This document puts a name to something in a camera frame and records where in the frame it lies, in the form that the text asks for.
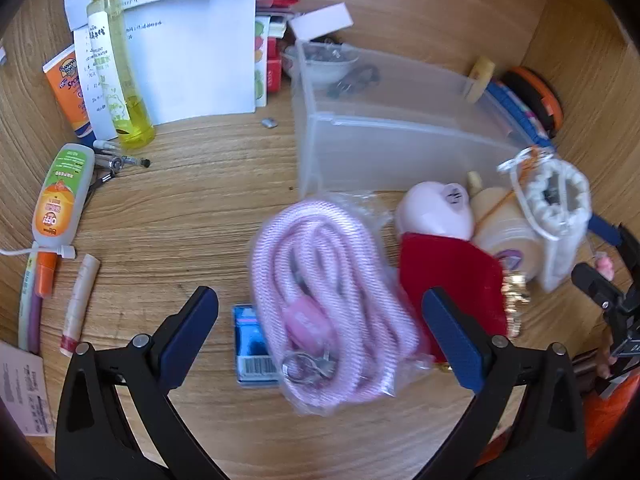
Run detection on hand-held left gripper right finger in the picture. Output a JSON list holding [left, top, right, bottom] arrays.
[[421, 287, 587, 480]]

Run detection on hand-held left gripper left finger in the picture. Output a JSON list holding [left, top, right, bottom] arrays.
[[55, 286, 236, 480]]

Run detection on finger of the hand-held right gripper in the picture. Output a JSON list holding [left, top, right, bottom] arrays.
[[571, 262, 629, 322], [589, 215, 640, 261]]

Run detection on white drawstring pouch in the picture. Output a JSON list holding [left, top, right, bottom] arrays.
[[496, 147, 594, 294]]

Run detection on small blue box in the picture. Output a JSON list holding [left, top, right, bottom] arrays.
[[232, 303, 282, 387]]

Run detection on red velvet pouch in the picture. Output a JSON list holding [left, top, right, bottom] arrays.
[[396, 233, 510, 367]]

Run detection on gold chain trinket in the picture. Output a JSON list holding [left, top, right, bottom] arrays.
[[501, 255, 532, 337]]

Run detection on cream cylindrical container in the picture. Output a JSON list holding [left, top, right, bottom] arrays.
[[470, 184, 547, 287]]

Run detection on pink round case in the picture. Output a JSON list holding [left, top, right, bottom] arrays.
[[394, 180, 477, 242]]

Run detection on pink rope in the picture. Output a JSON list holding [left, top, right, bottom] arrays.
[[249, 191, 437, 417]]

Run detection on clear plastic storage box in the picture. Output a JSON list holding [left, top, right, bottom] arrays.
[[292, 39, 552, 202]]

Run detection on wooden desktop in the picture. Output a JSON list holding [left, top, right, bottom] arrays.
[[0, 0, 640, 480]]

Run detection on beige lip balm stick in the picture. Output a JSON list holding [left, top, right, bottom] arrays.
[[58, 253, 102, 359]]

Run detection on blue zip pouch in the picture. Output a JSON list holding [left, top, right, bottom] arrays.
[[486, 79, 552, 152]]

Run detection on black and orange round case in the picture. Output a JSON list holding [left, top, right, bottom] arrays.
[[501, 65, 565, 137]]

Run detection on orange highlighter pen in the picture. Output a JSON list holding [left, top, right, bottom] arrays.
[[20, 251, 59, 311]]

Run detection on purple pen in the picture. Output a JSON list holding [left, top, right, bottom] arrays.
[[18, 285, 46, 356]]

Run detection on printed paper card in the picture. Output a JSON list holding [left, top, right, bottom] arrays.
[[0, 341, 57, 437]]

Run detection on white tube with orange label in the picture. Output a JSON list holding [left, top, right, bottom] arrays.
[[30, 143, 96, 252]]

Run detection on yellow tape roll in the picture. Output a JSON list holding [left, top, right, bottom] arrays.
[[461, 56, 497, 104]]

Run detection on yellow spray bottle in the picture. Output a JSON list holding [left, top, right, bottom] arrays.
[[86, 0, 157, 151]]

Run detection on white paper sheets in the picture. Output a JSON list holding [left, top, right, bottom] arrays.
[[64, 0, 259, 127]]

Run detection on orange sunscreen tube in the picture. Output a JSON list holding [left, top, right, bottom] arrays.
[[42, 44, 97, 141]]

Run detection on black clip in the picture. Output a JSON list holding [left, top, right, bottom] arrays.
[[327, 64, 382, 99]]

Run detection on white bowl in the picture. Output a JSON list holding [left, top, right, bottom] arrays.
[[281, 44, 362, 87]]

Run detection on white blank card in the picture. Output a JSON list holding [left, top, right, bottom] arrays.
[[288, 3, 352, 42]]

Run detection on white cable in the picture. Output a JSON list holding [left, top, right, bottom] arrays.
[[0, 241, 77, 262]]

